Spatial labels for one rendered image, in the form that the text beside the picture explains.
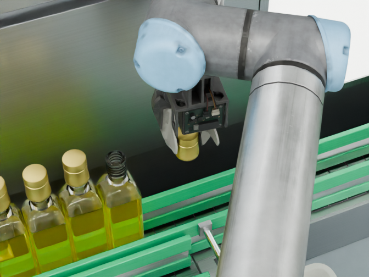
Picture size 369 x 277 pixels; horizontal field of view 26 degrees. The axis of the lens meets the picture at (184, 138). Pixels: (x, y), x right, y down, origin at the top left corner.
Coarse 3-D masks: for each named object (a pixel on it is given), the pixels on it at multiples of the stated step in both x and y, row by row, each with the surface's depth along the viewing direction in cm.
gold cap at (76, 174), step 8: (72, 152) 112; (80, 152) 112; (64, 160) 111; (72, 160) 111; (80, 160) 111; (64, 168) 112; (72, 168) 111; (80, 168) 111; (64, 176) 114; (72, 176) 112; (80, 176) 112; (88, 176) 114; (72, 184) 113; (80, 184) 114
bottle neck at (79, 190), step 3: (87, 183) 116; (69, 186) 115; (81, 186) 114; (84, 186) 115; (87, 186) 116; (69, 189) 116; (72, 189) 115; (75, 189) 115; (78, 189) 115; (81, 189) 115; (84, 189) 115; (87, 189) 116; (72, 192) 116; (75, 192) 115; (78, 192) 115; (81, 192) 116; (84, 192) 116; (75, 195) 116; (78, 195) 116
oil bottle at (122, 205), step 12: (132, 180) 118; (108, 192) 117; (120, 192) 117; (132, 192) 118; (108, 204) 117; (120, 204) 118; (132, 204) 119; (108, 216) 119; (120, 216) 120; (132, 216) 121; (108, 228) 122; (120, 228) 122; (132, 228) 124; (108, 240) 126; (120, 240) 125; (132, 240) 126
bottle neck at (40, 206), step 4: (44, 200) 113; (48, 200) 114; (32, 204) 114; (36, 204) 113; (40, 204) 113; (44, 204) 113; (48, 204) 114; (36, 208) 114; (40, 208) 114; (44, 208) 114
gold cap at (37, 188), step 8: (32, 168) 110; (40, 168) 110; (24, 176) 109; (32, 176) 109; (40, 176) 109; (24, 184) 110; (32, 184) 109; (40, 184) 109; (48, 184) 111; (32, 192) 110; (40, 192) 111; (48, 192) 112; (32, 200) 112; (40, 200) 112
